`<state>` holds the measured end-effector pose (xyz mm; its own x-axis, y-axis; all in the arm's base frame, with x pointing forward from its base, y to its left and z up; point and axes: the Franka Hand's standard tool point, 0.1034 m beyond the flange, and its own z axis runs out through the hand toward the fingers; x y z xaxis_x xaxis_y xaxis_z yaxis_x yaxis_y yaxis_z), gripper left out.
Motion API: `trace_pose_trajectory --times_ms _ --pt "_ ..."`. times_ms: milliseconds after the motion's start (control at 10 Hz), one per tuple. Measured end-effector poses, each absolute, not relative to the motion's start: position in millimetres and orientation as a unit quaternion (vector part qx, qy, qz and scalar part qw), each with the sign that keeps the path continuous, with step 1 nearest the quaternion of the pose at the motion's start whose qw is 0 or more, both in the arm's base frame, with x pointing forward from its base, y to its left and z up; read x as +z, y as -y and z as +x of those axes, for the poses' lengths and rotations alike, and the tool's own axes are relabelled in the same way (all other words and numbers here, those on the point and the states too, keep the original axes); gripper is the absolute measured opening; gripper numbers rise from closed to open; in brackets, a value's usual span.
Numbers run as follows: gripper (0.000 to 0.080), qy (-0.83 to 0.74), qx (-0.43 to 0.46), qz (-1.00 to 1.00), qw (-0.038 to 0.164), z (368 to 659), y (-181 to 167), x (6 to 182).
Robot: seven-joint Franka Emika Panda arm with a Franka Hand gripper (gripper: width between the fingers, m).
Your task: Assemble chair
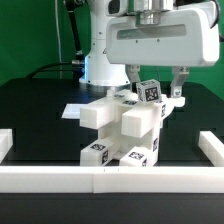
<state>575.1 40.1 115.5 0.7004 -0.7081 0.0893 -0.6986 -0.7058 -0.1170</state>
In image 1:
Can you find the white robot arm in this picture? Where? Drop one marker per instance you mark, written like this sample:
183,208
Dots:
99,72

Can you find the white tagged cube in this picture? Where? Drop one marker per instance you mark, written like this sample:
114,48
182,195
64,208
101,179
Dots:
149,91

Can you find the white chair back frame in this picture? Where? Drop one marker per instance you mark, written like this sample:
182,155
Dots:
124,107

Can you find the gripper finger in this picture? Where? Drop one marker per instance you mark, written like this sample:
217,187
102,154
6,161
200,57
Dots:
180,75
132,72

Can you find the white right fence rail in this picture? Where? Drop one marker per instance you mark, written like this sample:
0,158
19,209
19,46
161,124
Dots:
212,147

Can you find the white tag plate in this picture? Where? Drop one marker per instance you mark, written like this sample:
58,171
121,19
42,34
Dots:
72,111

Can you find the white chair seat part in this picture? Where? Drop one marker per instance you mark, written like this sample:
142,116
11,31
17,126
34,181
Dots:
112,130

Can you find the white front fence rail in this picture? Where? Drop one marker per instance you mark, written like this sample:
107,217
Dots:
53,179

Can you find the white left fence block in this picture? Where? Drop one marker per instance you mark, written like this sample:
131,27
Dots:
6,142

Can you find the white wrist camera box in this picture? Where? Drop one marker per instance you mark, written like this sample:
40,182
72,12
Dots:
116,7

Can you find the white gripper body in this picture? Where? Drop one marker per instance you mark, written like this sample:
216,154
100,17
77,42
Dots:
163,34

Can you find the white fence rail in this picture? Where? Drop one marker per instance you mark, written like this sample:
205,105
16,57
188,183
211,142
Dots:
212,147
53,179

